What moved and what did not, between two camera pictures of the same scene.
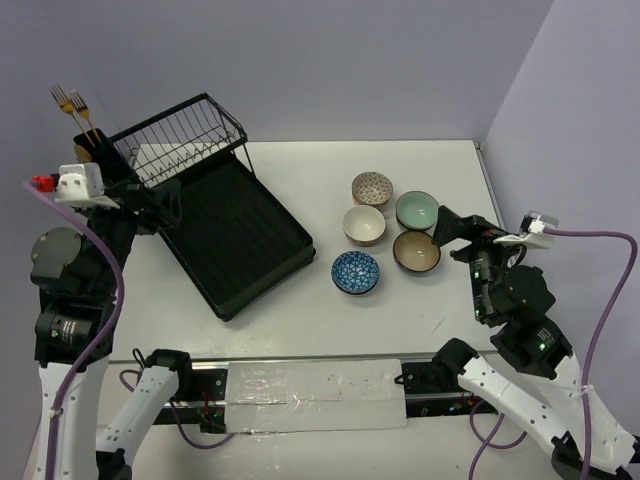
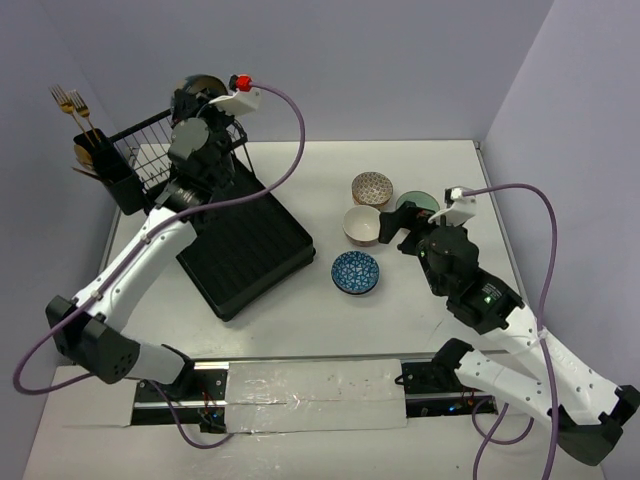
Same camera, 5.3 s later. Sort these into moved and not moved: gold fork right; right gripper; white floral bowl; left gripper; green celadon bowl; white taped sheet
Moved: left gripper; right gripper
Not moved: white taped sheet; green celadon bowl; white floral bowl; gold fork right
